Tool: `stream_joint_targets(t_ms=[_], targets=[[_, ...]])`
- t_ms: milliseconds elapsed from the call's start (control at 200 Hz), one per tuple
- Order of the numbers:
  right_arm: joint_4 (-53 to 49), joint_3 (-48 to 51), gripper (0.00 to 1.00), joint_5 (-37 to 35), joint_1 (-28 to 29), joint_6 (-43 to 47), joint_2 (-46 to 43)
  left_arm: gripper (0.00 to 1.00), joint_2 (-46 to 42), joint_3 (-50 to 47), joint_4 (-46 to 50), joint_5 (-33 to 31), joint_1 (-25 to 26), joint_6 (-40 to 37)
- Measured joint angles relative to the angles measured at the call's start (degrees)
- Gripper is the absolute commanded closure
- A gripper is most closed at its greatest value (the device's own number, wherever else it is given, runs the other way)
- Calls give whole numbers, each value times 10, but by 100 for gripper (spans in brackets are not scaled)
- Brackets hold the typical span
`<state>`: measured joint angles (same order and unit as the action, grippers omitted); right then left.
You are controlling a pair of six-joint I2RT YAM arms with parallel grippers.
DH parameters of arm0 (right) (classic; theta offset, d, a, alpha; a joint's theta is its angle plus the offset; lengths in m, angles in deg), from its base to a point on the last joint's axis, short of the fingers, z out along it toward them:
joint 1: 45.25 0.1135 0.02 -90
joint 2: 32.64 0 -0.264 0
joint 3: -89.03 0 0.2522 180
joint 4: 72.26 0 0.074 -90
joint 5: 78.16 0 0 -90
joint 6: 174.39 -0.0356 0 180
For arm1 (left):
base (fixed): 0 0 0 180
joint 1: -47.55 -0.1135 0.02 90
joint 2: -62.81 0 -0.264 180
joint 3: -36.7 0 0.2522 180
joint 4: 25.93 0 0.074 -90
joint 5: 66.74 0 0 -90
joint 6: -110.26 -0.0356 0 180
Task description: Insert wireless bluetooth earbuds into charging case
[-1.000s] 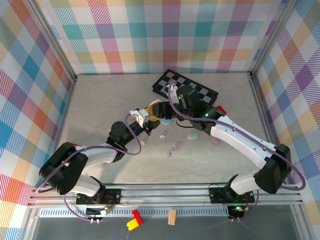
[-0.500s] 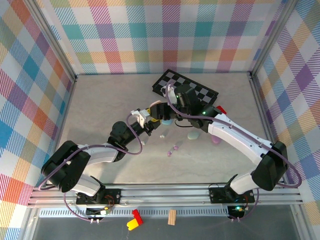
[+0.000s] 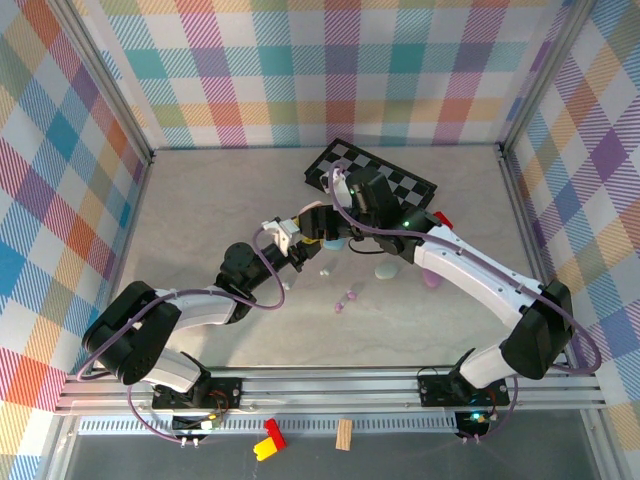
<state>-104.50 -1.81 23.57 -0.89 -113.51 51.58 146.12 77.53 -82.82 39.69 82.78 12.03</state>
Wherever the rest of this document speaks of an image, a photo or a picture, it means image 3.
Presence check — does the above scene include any yellow toy brick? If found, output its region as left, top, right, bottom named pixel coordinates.
left=252, top=435, right=279, bottom=463

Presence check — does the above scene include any black grey chessboard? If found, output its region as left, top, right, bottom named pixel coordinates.
left=303, top=138, right=439, bottom=209

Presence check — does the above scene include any white slotted cable duct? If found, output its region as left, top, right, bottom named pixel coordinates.
left=77, top=417, right=460, bottom=436

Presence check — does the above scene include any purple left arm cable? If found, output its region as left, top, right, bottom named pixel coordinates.
left=74, top=227, right=287, bottom=445

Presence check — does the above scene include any red toy brick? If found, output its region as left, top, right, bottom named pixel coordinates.
left=263, top=417, right=288, bottom=450

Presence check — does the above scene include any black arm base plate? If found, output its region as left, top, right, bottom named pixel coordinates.
left=150, top=377, right=245, bottom=412
left=417, top=373, right=512, bottom=409

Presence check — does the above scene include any aluminium frame post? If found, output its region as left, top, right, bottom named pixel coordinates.
left=497, top=0, right=601, bottom=157
left=39, top=414, right=80, bottom=480
left=47, top=0, right=156, bottom=166
left=582, top=412, right=619, bottom=480

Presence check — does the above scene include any small circuit board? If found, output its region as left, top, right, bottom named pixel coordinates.
left=171, top=410, right=225, bottom=435
left=453, top=409, right=494, bottom=437

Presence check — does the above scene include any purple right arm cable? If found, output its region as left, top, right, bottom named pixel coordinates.
left=329, top=162, right=604, bottom=445

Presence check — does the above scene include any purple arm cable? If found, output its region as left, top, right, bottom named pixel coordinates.
left=329, top=162, right=604, bottom=445
left=74, top=227, right=287, bottom=445

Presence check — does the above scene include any small wooden block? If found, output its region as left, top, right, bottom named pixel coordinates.
left=335, top=418, right=354, bottom=453

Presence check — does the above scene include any wide aluminium base rail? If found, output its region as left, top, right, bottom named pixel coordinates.
left=53, top=366, right=609, bottom=417

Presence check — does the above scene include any aluminium side rail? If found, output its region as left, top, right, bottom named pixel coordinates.
left=497, top=144, right=601, bottom=374
left=87, top=149, right=157, bottom=375

